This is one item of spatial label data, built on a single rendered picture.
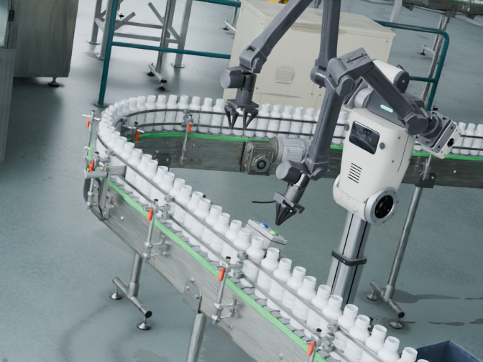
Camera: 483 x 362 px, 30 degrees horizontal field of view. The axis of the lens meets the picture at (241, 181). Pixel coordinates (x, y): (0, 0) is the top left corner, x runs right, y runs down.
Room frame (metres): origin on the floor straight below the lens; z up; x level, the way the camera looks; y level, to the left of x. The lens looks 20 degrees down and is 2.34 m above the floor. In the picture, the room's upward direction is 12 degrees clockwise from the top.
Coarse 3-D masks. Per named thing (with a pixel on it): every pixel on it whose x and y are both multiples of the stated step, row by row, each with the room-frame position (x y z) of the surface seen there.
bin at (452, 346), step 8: (432, 344) 2.61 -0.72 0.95; (440, 344) 2.63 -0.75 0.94; (448, 344) 2.66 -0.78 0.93; (456, 344) 2.64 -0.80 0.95; (400, 352) 2.51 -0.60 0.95; (424, 352) 2.59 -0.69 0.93; (432, 352) 2.61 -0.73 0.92; (440, 352) 2.64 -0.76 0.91; (448, 352) 2.66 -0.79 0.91; (456, 352) 2.63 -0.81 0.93; (464, 352) 2.61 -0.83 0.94; (416, 360) 2.57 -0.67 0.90; (432, 360) 2.62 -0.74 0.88; (440, 360) 2.65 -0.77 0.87; (448, 360) 2.65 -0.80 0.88; (456, 360) 2.63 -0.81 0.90; (464, 360) 2.61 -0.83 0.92; (472, 360) 2.58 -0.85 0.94; (480, 360) 2.57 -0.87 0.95
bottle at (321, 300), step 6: (318, 288) 2.42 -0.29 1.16; (324, 288) 2.43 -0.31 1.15; (330, 288) 2.42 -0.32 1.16; (318, 294) 2.40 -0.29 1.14; (324, 294) 2.39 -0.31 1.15; (330, 294) 2.41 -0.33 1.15; (312, 300) 2.41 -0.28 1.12; (318, 300) 2.39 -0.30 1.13; (324, 300) 2.39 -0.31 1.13; (318, 306) 2.38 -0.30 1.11; (324, 306) 2.38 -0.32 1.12; (312, 312) 2.39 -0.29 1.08; (312, 318) 2.39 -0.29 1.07; (318, 318) 2.38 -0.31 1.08; (306, 324) 2.40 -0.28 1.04; (312, 324) 2.39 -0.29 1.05; (318, 324) 2.38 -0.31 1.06; (306, 330) 2.40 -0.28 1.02; (306, 336) 2.40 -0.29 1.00
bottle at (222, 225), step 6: (222, 216) 2.78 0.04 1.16; (228, 216) 2.81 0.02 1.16; (222, 222) 2.78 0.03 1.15; (228, 222) 2.79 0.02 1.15; (216, 228) 2.78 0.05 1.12; (222, 228) 2.77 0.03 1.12; (228, 228) 2.79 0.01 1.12; (222, 234) 2.77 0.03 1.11; (216, 240) 2.77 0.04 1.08; (222, 240) 2.77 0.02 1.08; (210, 246) 2.79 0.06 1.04; (216, 246) 2.77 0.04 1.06; (222, 246) 2.77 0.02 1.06; (210, 252) 2.78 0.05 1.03; (210, 258) 2.78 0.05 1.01; (216, 258) 2.77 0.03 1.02
